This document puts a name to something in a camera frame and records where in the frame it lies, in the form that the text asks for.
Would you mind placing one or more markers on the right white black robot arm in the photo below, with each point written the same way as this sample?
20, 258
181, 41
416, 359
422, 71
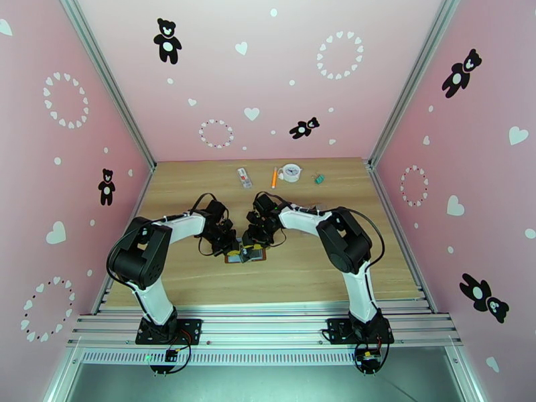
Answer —
360, 296

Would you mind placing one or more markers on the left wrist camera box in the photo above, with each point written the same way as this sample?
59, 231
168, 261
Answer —
217, 210

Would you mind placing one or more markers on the slotted metal strip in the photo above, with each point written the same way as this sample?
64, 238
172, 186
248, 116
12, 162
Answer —
268, 357

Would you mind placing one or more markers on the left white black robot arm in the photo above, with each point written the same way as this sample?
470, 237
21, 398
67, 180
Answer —
184, 227

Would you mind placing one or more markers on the aluminium corner post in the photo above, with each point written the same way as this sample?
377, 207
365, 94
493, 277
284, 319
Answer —
412, 82
106, 82

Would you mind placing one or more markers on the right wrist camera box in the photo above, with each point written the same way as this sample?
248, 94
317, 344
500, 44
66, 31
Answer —
253, 220

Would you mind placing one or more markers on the orange pen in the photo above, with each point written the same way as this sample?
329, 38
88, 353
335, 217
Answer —
274, 177

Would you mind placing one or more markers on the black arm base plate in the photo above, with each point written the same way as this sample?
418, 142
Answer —
188, 329
339, 331

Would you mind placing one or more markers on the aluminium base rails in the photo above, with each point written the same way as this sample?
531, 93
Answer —
268, 325

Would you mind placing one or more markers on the brown leather card holder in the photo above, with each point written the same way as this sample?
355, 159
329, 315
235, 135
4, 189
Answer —
257, 260

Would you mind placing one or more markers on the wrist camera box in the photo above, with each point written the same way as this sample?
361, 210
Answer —
217, 210
253, 220

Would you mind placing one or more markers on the green binder clip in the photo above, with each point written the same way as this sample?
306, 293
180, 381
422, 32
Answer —
319, 179

